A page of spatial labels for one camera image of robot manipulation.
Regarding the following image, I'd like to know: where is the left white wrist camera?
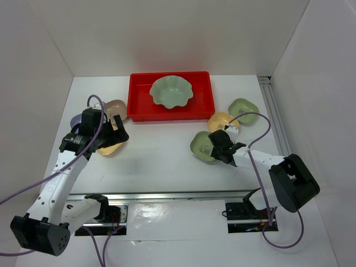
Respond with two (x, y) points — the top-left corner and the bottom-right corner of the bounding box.
(91, 102), (105, 111)

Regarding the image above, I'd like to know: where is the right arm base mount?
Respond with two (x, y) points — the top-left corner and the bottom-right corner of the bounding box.
(221, 202), (279, 234)

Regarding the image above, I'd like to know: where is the brown square plate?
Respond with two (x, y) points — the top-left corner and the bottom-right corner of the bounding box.
(105, 100), (127, 124)

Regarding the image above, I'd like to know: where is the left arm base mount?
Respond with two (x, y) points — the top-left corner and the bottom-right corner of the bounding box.
(75, 203), (128, 236)

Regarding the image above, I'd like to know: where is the red plastic bin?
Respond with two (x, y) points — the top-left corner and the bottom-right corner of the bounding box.
(127, 71), (215, 122)

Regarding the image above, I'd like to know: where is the green square plate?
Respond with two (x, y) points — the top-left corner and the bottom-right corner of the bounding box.
(190, 131), (215, 162)
(228, 98), (259, 125)

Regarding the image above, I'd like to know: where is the large green scalloped bowl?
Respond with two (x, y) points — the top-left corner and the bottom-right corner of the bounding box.
(149, 75), (194, 109)

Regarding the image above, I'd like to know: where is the yellow square plate right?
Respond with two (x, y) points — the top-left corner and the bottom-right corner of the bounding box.
(207, 112), (233, 133)

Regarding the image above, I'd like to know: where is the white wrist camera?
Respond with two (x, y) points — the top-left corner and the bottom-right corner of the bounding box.
(224, 125), (239, 143)
(91, 102), (105, 111)

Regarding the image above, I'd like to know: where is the aluminium rail right side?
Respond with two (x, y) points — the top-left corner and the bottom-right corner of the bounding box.
(257, 76), (291, 156)

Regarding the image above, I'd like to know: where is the yellow square plate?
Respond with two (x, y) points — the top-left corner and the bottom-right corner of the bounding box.
(207, 112), (233, 133)
(97, 141), (128, 157)

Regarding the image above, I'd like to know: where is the aluminium rail front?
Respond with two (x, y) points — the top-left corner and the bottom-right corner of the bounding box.
(68, 189), (261, 201)

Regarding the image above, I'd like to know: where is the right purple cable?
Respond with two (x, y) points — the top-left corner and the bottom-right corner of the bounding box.
(228, 112), (304, 248)

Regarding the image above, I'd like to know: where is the aluminium rail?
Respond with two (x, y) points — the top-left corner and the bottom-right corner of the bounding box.
(257, 76), (291, 156)
(68, 189), (261, 201)

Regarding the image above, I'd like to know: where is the yellow square plate left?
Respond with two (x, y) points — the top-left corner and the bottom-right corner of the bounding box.
(97, 141), (128, 157)

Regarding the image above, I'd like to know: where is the purple square plate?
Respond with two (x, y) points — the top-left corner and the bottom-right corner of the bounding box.
(70, 115), (82, 128)

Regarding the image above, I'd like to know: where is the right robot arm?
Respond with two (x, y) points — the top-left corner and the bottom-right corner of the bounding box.
(208, 130), (320, 218)

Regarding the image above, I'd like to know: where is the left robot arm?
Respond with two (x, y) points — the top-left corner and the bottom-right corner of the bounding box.
(10, 108), (129, 256)

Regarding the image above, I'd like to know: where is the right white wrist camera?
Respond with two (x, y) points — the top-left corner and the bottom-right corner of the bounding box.
(224, 125), (239, 143)

